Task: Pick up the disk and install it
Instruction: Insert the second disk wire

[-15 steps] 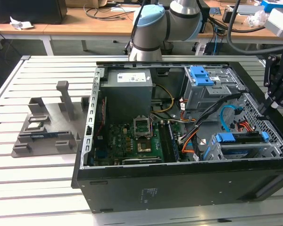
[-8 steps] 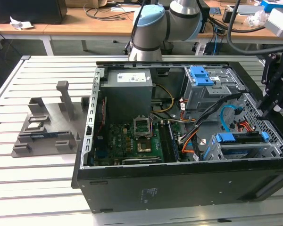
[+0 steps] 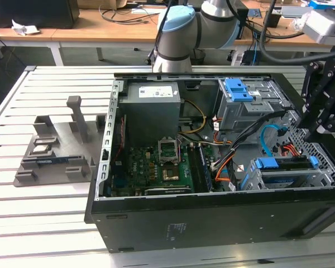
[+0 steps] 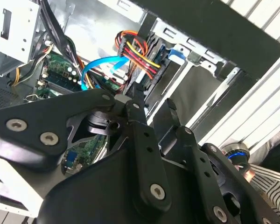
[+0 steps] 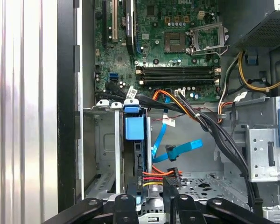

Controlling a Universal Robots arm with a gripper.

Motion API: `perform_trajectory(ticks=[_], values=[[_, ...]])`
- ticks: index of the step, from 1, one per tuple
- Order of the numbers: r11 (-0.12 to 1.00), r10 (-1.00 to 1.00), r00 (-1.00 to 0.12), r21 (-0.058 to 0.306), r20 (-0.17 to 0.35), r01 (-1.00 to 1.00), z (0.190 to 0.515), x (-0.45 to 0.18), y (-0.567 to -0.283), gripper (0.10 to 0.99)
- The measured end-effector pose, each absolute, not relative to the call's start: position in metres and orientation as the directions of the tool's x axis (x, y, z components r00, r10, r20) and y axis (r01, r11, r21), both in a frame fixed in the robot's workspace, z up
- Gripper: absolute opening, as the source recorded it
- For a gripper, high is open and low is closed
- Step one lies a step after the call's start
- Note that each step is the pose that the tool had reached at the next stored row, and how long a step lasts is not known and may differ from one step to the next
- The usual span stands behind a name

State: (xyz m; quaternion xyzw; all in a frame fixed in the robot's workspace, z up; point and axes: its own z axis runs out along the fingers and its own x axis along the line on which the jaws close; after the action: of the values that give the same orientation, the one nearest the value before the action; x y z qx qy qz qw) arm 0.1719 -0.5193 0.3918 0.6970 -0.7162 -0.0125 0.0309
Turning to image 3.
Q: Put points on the silver CPU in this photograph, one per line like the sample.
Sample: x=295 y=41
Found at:
x=42 y=148

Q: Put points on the grey metal disk bay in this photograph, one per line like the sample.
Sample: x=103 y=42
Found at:
x=304 y=176

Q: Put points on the black RAM slot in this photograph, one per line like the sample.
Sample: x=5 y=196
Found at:
x=195 y=170

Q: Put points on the large black box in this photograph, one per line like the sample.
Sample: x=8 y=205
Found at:
x=30 y=12

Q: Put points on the gold chipset heatsink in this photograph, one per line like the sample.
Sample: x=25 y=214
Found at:
x=171 y=174

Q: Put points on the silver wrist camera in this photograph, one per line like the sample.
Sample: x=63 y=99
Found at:
x=324 y=26

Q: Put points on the CPU socket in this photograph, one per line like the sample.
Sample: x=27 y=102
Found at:
x=167 y=150

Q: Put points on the installed RAM stick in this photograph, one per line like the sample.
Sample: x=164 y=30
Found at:
x=206 y=173

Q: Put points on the crumpled white paper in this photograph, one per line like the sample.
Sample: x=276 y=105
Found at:
x=25 y=28

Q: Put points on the blue white carton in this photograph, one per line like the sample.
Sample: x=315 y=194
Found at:
x=319 y=3

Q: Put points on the brown cardboard box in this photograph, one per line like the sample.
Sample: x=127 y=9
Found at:
x=100 y=3

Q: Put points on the wooden desk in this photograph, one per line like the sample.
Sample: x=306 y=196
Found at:
x=100 y=30

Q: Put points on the green motherboard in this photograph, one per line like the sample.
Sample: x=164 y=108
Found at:
x=139 y=170

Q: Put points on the black graphics card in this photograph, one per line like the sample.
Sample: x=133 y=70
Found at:
x=167 y=191

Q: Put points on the black PC case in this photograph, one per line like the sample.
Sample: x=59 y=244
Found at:
x=212 y=223

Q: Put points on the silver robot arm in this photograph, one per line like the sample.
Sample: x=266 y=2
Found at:
x=178 y=33

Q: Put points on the grey parts rack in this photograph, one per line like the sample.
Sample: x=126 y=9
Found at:
x=67 y=134

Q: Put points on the grey metal drive cage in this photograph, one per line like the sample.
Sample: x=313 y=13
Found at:
x=234 y=117

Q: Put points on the grey power supply unit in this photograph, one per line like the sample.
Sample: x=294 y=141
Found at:
x=150 y=117

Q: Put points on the black case fan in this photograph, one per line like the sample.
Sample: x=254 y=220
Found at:
x=117 y=136

